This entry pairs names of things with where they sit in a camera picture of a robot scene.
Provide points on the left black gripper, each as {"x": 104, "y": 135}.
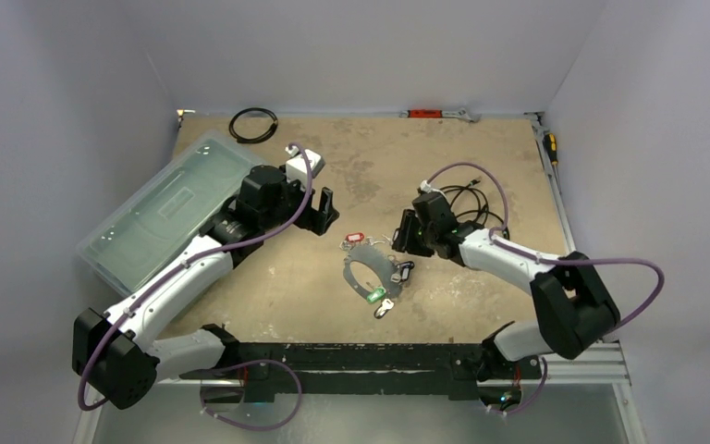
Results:
{"x": 314, "y": 220}

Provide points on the red key tag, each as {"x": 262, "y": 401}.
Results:
{"x": 355, "y": 237}

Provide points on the yellow black screwdriver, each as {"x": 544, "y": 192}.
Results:
{"x": 550, "y": 146}

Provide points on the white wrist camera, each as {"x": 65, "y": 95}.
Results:
{"x": 426, "y": 187}
{"x": 296, "y": 168}

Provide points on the aluminium frame rail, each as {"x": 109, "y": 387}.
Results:
{"x": 604, "y": 362}

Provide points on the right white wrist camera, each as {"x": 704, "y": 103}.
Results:
{"x": 426, "y": 187}

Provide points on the black key fob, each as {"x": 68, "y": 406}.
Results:
{"x": 404, "y": 269}

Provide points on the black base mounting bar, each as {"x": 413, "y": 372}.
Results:
{"x": 458, "y": 371}

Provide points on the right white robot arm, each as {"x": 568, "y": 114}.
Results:
{"x": 573, "y": 309}

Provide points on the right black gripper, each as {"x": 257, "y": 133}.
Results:
{"x": 416, "y": 233}

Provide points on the red handled adjustable wrench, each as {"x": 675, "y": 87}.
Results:
{"x": 461, "y": 114}

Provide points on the silver key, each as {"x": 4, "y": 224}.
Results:
{"x": 383, "y": 308}

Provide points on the clear plastic storage box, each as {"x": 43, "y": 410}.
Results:
{"x": 159, "y": 220}

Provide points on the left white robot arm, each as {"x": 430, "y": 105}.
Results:
{"x": 120, "y": 351}

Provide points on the green key tag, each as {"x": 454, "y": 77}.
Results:
{"x": 376, "y": 295}

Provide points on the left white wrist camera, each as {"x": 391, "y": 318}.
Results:
{"x": 296, "y": 168}

